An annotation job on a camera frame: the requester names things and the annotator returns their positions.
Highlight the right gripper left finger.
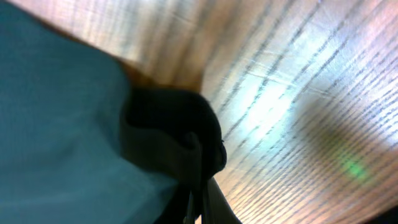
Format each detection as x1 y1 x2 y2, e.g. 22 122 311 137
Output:
183 192 196 224

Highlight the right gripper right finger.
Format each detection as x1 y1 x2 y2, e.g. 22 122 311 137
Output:
201 177 242 224

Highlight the black polo shirt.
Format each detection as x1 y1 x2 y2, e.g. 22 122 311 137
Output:
1 2 226 223

